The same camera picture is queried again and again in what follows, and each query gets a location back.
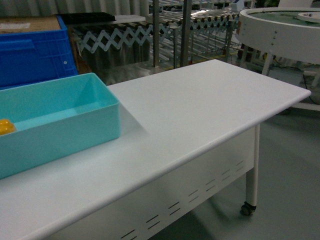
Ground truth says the yellow toy block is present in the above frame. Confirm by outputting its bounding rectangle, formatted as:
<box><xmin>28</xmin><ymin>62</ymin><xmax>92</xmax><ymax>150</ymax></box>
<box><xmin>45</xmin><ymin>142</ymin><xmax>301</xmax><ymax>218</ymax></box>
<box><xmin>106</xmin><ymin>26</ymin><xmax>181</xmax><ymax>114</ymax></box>
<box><xmin>0</xmin><ymin>119</ymin><xmax>17</xmax><ymax>136</ymax></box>

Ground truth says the brown cardboard box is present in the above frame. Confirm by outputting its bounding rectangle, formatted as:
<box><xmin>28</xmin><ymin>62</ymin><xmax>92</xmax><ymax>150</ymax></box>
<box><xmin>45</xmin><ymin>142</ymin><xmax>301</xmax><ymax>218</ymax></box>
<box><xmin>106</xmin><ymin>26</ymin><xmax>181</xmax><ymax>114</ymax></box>
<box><xmin>0</xmin><ymin>15</ymin><xmax>61</xmax><ymax>34</ymax></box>

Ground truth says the expandable roller conveyor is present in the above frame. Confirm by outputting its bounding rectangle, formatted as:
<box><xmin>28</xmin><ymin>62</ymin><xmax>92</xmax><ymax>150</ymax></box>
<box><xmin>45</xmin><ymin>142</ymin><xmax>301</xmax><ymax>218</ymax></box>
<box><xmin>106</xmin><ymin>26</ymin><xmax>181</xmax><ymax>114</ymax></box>
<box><xmin>72</xmin><ymin>0</ymin><xmax>249</xmax><ymax>66</ymax></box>

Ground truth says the teal plastic tray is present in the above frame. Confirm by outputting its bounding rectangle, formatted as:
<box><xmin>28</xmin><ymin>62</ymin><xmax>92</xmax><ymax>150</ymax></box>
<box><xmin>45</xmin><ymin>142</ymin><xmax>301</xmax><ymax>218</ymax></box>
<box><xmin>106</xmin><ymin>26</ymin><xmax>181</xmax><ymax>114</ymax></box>
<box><xmin>0</xmin><ymin>73</ymin><xmax>121</xmax><ymax>178</ymax></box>

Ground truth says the white table leg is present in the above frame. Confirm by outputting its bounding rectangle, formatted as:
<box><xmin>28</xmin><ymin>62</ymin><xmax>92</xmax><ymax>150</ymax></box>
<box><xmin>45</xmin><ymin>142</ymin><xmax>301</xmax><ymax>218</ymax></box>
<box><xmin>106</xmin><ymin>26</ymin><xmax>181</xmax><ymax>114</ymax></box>
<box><xmin>240</xmin><ymin>124</ymin><xmax>261</xmax><ymax>216</ymax></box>

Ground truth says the black plastic tray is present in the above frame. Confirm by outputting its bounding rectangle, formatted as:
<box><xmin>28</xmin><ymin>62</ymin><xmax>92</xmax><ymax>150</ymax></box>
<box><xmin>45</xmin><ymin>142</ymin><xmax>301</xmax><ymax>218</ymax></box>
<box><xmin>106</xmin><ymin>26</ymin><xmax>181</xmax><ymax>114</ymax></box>
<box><xmin>59</xmin><ymin>12</ymin><xmax>116</xmax><ymax>25</ymax></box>

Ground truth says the blue crate with cardboard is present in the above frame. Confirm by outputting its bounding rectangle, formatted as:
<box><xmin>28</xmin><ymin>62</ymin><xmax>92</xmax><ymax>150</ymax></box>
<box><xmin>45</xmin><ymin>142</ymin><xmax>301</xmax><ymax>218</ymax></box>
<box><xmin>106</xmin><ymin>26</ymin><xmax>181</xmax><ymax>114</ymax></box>
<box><xmin>0</xmin><ymin>15</ymin><xmax>78</xmax><ymax>89</ymax></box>

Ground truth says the white round conveyor table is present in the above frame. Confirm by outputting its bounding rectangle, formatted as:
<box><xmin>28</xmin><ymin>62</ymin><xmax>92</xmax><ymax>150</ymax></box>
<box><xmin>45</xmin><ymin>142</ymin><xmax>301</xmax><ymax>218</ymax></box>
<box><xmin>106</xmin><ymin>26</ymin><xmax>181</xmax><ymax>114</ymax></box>
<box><xmin>235</xmin><ymin>6</ymin><xmax>320</xmax><ymax>112</ymax></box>

